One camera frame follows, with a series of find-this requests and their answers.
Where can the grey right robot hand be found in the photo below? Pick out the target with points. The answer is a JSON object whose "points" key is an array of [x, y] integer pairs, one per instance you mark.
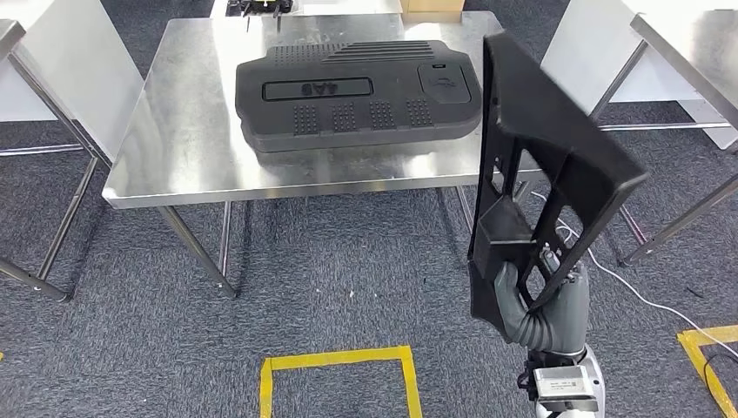
{"points": [[562, 323]]}

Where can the black plastic frame part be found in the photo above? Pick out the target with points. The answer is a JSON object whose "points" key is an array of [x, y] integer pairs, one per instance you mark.
{"points": [[542, 115]]}

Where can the steel workbench table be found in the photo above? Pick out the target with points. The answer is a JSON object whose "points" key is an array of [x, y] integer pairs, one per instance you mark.
{"points": [[184, 144]]}

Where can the yellow floor tape square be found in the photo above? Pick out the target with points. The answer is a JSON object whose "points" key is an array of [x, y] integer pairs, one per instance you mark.
{"points": [[700, 352], [334, 357]]}

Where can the black foam engine cover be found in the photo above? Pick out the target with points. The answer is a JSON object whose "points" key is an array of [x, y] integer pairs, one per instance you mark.
{"points": [[346, 121]]}

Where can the brown cardboard box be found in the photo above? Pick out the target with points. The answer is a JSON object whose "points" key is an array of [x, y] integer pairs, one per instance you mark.
{"points": [[432, 10]]}

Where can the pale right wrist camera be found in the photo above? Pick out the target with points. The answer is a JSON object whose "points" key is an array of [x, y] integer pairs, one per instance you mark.
{"points": [[565, 386]]}

